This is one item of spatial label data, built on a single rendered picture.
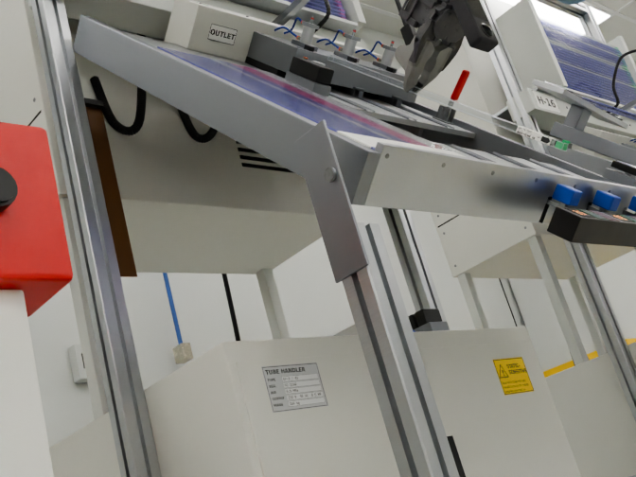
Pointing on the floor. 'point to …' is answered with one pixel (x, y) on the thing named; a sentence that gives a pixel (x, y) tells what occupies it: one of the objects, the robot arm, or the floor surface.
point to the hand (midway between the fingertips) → (415, 87)
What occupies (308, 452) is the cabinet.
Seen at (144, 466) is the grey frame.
